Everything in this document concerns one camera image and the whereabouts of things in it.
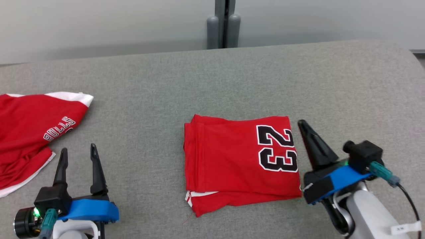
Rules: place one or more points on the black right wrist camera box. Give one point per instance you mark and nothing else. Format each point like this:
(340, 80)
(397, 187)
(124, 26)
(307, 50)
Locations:
(365, 156)

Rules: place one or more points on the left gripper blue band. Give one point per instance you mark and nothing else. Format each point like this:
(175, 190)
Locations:
(89, 210)

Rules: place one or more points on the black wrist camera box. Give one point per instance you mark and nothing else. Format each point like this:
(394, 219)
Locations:
(365, 156)
(53, 199)

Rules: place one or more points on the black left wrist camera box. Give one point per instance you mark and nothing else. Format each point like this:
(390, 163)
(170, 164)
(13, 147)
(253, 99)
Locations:
(53, 199)

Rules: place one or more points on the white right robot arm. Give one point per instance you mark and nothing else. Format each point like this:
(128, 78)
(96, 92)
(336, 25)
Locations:
(372, 215)

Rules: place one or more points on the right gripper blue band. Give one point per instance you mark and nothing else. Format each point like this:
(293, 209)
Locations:
(345, 177)

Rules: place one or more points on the grey metal partition post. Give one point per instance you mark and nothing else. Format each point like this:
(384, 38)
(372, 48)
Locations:
(220, 13)

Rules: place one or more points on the grey cylinder post foot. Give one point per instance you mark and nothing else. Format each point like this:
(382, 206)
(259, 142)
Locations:
(234, 31)

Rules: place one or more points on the red jersey number 23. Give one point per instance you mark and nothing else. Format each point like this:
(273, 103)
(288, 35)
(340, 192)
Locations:
(232, 166)

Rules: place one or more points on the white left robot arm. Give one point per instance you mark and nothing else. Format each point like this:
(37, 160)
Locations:
(74, 230)

